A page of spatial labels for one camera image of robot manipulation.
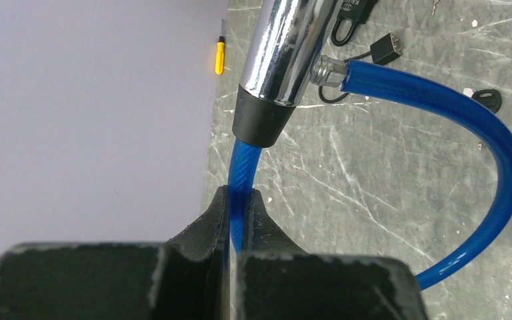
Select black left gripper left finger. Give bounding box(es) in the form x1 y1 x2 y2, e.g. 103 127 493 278
0 186 230 319

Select yellow screwdriver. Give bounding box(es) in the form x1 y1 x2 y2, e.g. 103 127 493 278
214 19 226 75

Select blue cable lock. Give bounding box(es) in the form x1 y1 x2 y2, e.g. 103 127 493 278
227 1 512 289

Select black head key on table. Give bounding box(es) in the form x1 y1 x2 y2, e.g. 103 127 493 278
463 88 503 114

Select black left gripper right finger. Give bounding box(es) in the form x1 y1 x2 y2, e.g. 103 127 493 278
234 190 427 319

